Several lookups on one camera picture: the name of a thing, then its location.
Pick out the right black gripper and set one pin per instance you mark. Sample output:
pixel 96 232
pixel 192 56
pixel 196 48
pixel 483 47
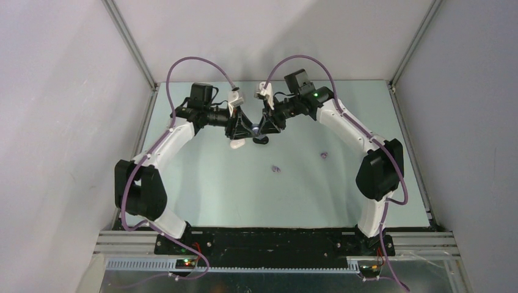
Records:
pixel 267 126

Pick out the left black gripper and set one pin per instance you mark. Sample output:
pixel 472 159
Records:
pixel 237 126

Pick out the black earbud charging case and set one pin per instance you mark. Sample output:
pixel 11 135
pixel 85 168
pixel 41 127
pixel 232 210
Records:
pixel 261 140

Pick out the white earbud charging case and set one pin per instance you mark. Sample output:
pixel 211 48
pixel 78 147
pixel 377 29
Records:
pixel 238 143

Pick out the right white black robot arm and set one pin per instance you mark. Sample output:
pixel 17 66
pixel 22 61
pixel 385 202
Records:
pixel 382 164

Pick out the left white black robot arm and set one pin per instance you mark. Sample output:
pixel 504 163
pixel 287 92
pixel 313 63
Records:
pixel 139 187

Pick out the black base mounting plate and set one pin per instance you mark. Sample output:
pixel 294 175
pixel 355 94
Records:
pixel 276 247

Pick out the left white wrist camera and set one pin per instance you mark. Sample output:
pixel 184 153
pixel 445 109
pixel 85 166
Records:
pixel 235 99

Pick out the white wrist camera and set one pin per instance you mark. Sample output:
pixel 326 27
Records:
pixel 264 92
pixel 235 99

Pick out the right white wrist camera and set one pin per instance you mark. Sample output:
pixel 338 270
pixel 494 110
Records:
pixel 264 92

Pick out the right aluminium frame post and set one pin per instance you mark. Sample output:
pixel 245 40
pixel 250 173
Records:
pixel 422 29

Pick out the aluminium frame post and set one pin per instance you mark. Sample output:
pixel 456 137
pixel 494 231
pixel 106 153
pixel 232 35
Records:
pixel 422 29
pixel 124 31

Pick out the aluminium front frame rail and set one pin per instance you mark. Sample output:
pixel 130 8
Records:
pixel 407 244

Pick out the grey slotted cable duct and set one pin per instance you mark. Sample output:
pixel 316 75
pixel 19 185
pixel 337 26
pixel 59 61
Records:
pixel 177 265

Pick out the left aluminium frame post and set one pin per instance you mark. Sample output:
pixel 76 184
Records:
pixel 124 31

